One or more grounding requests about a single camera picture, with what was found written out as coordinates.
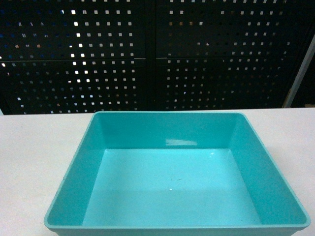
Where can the teal plastic tray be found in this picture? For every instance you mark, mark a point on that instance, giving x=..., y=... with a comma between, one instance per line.
x=173, y=174

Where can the black perforated metal panel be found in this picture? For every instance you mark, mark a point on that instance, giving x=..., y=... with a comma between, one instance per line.
x=84, y=56

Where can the grey metal post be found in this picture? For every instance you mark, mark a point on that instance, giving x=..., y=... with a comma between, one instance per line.
x=300, y=74

